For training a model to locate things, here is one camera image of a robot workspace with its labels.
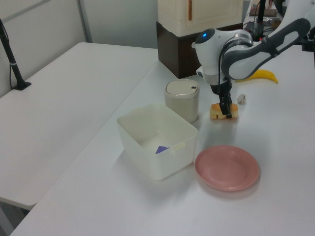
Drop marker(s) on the yellow banana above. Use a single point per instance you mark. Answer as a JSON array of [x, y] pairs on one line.
[[267, 75]]

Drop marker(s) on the dark brown drawer cabinet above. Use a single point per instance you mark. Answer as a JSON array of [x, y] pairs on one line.
[[177, 56]]

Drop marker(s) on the white plastic storage box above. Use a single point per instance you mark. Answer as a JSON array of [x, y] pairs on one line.
[[162, 162]]

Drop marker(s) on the black table clamp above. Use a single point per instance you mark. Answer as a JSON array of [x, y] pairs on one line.
[[308, 44]]

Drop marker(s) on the toasted bread loaf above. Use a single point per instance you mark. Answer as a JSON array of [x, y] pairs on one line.
[[214, 111]]

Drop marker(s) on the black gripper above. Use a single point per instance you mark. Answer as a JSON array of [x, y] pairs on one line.
[[221, 89]]

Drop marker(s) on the black camera stand pole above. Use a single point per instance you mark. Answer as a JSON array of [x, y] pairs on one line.
[[12, 66]]

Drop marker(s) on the black stand with base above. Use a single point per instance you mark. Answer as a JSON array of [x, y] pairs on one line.
[[261, 12]]

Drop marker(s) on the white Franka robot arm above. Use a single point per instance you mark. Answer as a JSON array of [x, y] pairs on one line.
[[246, 56]]

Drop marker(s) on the pink plate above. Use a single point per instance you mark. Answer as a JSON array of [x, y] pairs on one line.
[[226, 169]]

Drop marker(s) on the cream toy microwave box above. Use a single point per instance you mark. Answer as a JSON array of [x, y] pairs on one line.
[[209, 14]]

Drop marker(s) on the small beige lidded bin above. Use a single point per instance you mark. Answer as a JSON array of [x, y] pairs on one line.
[[182, 103]]

